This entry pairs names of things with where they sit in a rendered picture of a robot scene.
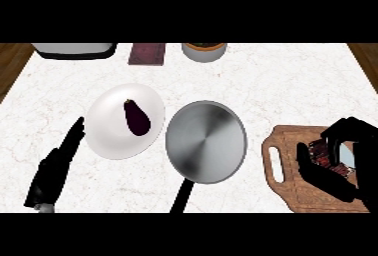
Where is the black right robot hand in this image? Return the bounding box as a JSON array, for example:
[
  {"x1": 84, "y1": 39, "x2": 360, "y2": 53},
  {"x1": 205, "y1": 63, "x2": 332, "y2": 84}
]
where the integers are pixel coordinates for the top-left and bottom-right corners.
[{"x1": 296, "y1": 116, "x2": 378, "y2": 214}]

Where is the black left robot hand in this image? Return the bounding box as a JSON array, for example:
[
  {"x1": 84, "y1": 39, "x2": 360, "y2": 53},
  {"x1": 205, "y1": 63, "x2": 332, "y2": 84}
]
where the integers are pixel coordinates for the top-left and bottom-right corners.
[{"x1": 22, "y1": 116, "x2": 87, "y2": 210}]

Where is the chocolate cupcake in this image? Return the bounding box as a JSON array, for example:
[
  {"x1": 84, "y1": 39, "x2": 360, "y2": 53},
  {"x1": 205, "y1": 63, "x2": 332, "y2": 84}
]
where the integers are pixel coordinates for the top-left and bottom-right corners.
[{"x1": 307, "y1": 138, "x2": 358, "y2": 179}]

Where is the wooden cutting board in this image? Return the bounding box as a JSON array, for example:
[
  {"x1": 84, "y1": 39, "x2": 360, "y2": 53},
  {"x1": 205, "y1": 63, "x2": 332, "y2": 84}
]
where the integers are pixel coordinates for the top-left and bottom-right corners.
[{"x1": 260, "y1": 124, "x2": 372, "y2": 214}]

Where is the steel frying pan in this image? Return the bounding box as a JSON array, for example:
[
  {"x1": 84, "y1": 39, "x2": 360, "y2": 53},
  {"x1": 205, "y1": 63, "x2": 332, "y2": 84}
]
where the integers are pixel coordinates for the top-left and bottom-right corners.
[{"x1": 164, "y1": 100, "x2": 250, "y2": 214}]

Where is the white plate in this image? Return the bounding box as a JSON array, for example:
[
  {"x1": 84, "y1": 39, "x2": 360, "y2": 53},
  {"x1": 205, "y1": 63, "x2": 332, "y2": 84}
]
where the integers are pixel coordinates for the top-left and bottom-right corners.
[{"x1": 84, "y1": 82, "x2": 167, "y2": 161}]

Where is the purple eggplant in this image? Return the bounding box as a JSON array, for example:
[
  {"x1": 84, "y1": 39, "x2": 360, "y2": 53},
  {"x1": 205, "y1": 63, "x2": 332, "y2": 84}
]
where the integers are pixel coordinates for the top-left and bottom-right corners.
[{"x1": 123, "y1": 98, "x2": 152, "y2": 137}]

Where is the white and black appliance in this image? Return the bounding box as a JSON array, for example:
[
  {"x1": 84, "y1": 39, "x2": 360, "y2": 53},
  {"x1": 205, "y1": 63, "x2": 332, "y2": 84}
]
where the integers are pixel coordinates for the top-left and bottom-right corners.
[{"x1": 30, "y1": 42, "x2": 120, "y2": 61}]

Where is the maroon book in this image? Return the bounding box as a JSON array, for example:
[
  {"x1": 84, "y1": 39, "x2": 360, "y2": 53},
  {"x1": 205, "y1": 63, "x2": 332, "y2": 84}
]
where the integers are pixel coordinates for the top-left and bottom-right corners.
[{"x1": 127, "y1": 42, "x2": 167, "y2": 67}]

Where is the grey plant pot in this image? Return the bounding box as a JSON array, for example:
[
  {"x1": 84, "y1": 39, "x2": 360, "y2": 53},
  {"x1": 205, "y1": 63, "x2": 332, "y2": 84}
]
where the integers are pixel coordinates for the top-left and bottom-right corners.
[{"x1": 180, "y1": 42, "x2": 229, "y2": 64}]

